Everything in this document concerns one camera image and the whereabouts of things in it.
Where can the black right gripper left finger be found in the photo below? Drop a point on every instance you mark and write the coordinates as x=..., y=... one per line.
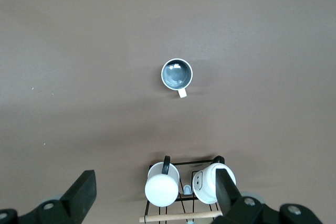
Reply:
x=78, y=195

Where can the brown table cover cloth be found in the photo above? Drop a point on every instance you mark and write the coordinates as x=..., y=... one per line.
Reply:
x=78, y=51

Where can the white mug grey inside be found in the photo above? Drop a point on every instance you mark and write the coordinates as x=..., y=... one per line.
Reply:
x=176, y=74

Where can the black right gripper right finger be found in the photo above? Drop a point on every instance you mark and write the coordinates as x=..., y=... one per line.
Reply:
x=228, y=195

